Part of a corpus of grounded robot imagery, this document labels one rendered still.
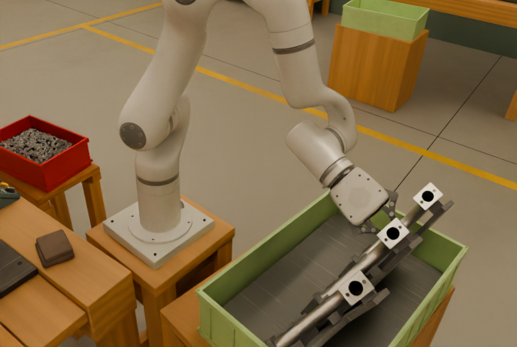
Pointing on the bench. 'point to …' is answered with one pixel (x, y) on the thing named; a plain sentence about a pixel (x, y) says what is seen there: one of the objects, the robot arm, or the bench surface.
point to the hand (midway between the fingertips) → (391, 231)
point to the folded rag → (54, 248)
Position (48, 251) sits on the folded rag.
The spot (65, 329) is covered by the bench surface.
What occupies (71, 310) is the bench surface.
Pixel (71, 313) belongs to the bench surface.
